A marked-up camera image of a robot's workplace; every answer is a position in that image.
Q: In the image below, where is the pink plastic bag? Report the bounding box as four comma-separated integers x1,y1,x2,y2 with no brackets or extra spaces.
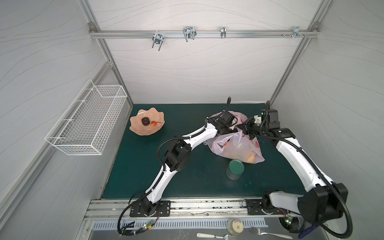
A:
204,111,265,164

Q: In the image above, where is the dark passion fruit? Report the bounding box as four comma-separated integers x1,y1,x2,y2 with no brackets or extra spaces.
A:
141,117,151,126

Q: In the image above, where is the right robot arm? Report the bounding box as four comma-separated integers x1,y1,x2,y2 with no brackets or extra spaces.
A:
238,117,352,225

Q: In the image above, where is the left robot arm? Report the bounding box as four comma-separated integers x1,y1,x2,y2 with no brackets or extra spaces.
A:
140,120,236,215

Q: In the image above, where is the clear jar green lid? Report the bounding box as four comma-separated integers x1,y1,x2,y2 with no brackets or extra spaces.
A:
226,160,245,181

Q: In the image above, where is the pink fruit bowl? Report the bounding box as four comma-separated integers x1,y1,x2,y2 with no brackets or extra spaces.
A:
130,108,165,136

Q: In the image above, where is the metal hook clamp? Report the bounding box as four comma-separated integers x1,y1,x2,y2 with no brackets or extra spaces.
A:
183,27,197,42
282,27,309,39
152,32,164,51
221,27,227,39

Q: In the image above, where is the white vent strip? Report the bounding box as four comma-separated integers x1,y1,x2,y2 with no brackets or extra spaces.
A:
92,217,269,231

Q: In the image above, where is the silver fork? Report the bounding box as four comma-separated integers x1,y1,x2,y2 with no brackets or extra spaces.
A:
250,227,293,240

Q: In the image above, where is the blue knife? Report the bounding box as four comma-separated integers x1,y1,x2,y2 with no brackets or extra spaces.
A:
298,224,319,239

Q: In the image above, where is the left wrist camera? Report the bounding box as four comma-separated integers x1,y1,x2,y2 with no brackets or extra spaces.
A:
215,111,238,128

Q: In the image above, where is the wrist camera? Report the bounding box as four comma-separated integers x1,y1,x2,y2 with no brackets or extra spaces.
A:
215,111,238,128
255,109,281,131

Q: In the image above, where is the left black cable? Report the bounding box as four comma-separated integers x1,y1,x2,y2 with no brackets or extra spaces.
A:
116,96,232,237

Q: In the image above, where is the black cable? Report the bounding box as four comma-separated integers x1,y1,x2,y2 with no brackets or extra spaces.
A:
116,96,232,237
259,100,354,240

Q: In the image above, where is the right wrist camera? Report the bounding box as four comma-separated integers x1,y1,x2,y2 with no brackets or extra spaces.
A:
255,109,281,131

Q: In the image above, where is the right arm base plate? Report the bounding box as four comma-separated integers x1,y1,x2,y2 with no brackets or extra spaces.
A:
245,199,268,216

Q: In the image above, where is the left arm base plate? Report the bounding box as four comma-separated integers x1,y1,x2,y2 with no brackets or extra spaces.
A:
130,199,171,218

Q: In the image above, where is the white handled fork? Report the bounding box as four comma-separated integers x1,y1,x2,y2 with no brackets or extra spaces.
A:
196,233,237,240

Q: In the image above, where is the right black cable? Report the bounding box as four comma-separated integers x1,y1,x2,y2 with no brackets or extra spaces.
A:
259,100,354,240

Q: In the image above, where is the white wire basket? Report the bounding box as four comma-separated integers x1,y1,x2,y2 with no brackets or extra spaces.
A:
45,80,128,156

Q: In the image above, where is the metal crossbar rail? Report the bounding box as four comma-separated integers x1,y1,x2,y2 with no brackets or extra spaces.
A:
90,29,321,39

